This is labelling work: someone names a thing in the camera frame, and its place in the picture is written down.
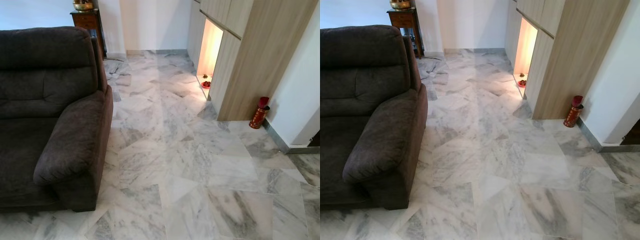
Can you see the dark wooden side table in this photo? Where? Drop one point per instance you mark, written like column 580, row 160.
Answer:
column 402, row 19
column 87, row 20

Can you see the brass bowl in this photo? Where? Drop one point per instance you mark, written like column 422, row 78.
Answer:
column 400, row 5
column 83, row 6

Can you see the small red dish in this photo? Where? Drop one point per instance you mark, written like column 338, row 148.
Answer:
column 206, row 84
column 522, row 83

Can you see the light wood wall cabinet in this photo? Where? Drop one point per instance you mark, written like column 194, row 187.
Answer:
column 255, row 60
column 570, row 60

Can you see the dark brown wooden door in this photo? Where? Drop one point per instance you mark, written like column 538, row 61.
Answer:
column 632, row 134
column 315, row 139

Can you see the dark brown fabric sofa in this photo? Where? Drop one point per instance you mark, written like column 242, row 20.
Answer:
column 370, row 100
column 50, row 100

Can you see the red gold cylinder container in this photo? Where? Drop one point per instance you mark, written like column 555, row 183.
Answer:
column 573, row 115
column 259, row 116

